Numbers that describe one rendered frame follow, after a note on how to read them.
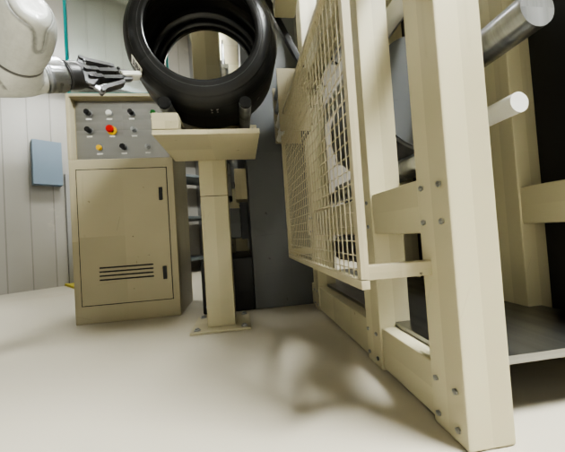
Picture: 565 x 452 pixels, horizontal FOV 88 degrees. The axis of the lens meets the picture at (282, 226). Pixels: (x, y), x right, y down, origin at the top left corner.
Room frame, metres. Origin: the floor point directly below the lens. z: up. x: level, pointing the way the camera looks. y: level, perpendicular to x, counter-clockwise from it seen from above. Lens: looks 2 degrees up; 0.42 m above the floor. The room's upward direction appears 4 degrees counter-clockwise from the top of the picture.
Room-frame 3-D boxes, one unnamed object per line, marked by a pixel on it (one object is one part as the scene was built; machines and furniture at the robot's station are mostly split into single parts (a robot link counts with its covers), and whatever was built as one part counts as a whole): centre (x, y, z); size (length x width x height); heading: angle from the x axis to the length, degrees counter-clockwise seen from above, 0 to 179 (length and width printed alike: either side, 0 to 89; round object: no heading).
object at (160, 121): (1.18, 0.41, 0.83); 0.36 x 0.09 x 0.06; 8
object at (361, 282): (1.02, -0.09, 0.65); 0.90 x 0.02 x 0.70; 8
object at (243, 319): (1.45, 0.32, 0.01); 0.27 x 0.27 x 0.02; 8
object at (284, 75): (1.47, -0.08, 1.05); 0.20 x 0.15 x 0.30; 8
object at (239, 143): (1.20, 0.27, 0.80); 0.37 x 0.36 x 0.02; 98
